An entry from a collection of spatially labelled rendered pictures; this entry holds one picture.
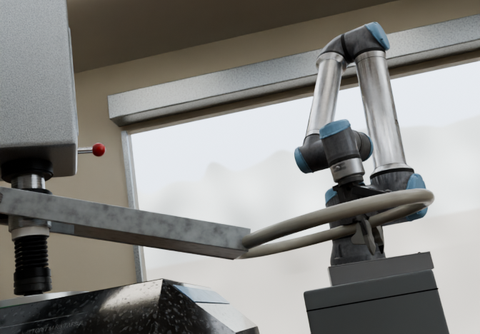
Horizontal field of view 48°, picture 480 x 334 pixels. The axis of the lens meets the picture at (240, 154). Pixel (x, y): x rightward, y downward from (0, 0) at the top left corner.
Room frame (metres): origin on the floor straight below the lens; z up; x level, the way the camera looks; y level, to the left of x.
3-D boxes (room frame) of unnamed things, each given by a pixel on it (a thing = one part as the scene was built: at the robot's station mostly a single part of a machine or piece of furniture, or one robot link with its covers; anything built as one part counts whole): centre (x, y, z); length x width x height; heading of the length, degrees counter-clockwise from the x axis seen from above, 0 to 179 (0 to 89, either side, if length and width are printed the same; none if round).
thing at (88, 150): (1.16, 0.34, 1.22); 0.08 x 0.03 x 0.03; 109
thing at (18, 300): (1.05, 0.44, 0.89); 0.21 x 0.21 x 0.01
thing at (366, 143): (1.56, -0.33, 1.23); 0.12 x 0.12 x 0.09; 58
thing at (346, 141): (1.46, -0.28, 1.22); 0.10 x 0.09 x 0.12; 148
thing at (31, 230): (1.05, 0.44, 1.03); 0.07 x 0.07 x 0.04
